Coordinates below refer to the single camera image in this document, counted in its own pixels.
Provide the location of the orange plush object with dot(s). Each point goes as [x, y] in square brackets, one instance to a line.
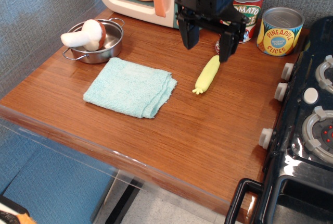
[8, 218]

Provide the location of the pineapple slices can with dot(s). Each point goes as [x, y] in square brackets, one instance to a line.
[279, 31]

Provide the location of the light blue folded cloth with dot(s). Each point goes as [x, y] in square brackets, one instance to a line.
[130, 88]

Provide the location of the small steel pot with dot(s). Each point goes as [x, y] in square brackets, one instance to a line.
[111, 48]

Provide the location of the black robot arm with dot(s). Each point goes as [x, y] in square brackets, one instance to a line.
[219, 16]

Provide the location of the black toy stove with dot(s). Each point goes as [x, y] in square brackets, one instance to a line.
[297, 185]

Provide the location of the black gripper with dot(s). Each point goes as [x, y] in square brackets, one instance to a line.
[214, 15]

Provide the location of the spoon with yellow-green handle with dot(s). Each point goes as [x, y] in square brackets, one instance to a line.
[208, 73]

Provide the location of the white and brown plush mushroom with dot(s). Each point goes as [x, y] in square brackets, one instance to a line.
[91, 36]

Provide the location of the tomato sauce can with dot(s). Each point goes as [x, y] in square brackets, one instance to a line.
[251, 9]

